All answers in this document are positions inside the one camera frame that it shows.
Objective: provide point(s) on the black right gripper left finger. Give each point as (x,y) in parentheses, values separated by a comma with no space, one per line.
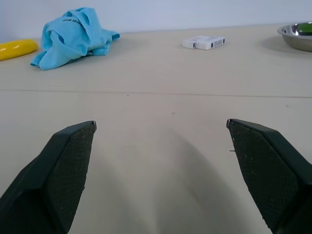
(52,178)

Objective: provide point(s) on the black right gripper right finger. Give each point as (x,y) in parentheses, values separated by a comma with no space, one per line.
(270,175)

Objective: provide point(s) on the stainless steel bowl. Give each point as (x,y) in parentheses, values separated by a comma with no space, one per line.
(296,36)

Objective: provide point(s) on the yellow banana-shaped object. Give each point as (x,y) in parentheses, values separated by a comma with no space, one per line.
(15,48)

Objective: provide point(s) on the small white printed box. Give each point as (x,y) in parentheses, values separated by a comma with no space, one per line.
(210,44)
(191,42)

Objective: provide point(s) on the light blue crumpled cloth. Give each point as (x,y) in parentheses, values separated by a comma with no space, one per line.
(73,39)

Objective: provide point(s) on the green object in bowl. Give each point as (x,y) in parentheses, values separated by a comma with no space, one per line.
(306,28)

